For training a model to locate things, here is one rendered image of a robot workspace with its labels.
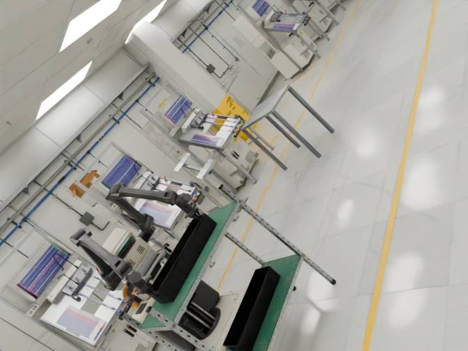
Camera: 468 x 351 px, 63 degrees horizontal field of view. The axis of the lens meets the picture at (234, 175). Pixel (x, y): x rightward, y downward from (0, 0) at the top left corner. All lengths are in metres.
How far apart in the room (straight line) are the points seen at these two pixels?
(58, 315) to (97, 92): 4.16
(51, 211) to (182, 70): 3.54
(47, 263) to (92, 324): 0.85
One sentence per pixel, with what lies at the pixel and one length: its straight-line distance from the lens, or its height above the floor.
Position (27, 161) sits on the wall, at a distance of 6.56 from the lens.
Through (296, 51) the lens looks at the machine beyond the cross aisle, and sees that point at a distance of 8.34.
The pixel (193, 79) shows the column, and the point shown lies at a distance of 7.76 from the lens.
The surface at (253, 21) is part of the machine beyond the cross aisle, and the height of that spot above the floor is 1.45.
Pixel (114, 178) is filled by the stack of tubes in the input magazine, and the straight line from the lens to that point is 5.07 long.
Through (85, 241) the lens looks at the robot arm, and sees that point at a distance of 2.44.
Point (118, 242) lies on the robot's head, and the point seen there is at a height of 1.32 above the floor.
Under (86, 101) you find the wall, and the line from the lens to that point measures 7.23.
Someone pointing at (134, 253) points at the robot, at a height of 1.17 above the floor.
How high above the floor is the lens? 1.69
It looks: 14 degrees down
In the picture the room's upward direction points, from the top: 49 degrees counter-clockwise
